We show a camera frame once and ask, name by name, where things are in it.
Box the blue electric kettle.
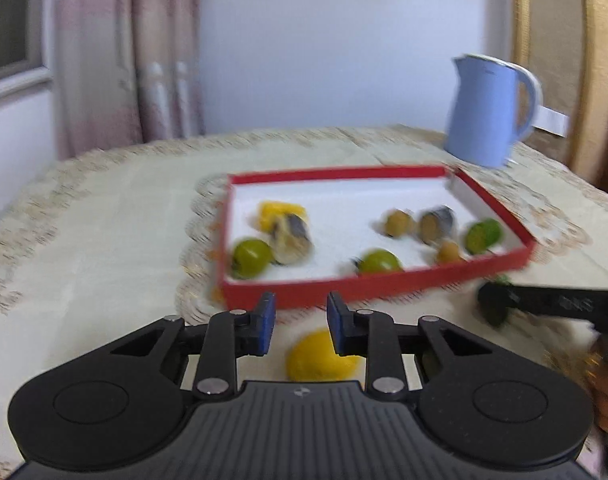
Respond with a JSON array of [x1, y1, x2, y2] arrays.
[[444, 54, 543, 168]]

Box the brown longan front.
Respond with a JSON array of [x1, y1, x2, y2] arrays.
[[435, 240, 464, 264]]

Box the white wall switch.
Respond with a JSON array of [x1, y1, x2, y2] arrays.
[[533, 105, 570, 138]]

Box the brown longan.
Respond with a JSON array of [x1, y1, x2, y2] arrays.
[[435, 240, 464, 264], [383, 209, 415, 238]]

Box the green round fruit left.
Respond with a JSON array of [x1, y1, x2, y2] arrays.
[[230, 238, 273, 280]]

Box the gold framed headboard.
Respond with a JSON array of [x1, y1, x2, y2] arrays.
[[512, 0, 608, 192]]

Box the pink floral curtain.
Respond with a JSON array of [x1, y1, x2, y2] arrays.
[[54, 0, 204, 156]]

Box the red shallow box tray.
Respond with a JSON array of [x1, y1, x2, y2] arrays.
[[216, 165, 536, 309]]

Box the window with white frame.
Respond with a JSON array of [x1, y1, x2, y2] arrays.
[[0, 0, 50, 100]]

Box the yellow fruit piece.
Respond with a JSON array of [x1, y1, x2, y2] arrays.
[[285, 328, 363, 382], [257, 200, 307, 232]]

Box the brown longan back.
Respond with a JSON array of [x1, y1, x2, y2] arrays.
[[383, 209, 415, 238]]

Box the green round fruit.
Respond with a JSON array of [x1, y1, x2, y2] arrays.
[[355, 248, 403, 274], [230, 238, 273, 280]]

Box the green cut cucumber chunk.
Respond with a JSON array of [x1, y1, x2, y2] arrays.
[[464, 218, 504, 255]]

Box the eggplant half cut piece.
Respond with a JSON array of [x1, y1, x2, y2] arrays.
[[270, 214, 313, 266]]

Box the green avocado half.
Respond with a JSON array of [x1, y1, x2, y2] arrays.
[[476, 274, 512, 328]]

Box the cream embroidered tablecloth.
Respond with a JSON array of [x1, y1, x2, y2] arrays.
[[0, 126, 608, 479]]

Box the green round fruit front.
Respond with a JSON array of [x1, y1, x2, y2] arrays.
[[355, 248, 403, 274]]

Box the dark eggplant slice right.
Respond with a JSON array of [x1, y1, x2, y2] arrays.
[[418, 206, 456, 245]]

